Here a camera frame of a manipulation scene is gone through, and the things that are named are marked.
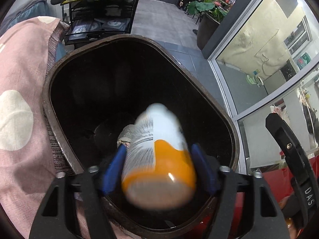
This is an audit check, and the black rolling cart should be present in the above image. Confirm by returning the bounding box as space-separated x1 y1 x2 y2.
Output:
59 0 139 48

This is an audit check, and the person's right hand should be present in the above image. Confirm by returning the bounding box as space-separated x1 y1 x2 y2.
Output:
277 195 302 237

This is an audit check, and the potted green plant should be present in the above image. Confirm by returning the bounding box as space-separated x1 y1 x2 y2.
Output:
187 0 228 50

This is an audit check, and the pink polka dot bedspread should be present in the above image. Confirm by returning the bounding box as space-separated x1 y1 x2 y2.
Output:
1 16 67 238

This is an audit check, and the dark brown trash bin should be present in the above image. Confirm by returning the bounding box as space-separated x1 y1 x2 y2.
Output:
30 35 239 238

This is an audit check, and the orange white plastic bottle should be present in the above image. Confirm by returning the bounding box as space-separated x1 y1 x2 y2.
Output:
121 104 196 210

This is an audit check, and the white paper bag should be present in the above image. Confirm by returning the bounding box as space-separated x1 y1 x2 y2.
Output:
117 124 136 149

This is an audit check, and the grey massage bed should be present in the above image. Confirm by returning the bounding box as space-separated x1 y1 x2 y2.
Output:
0 0 51 35

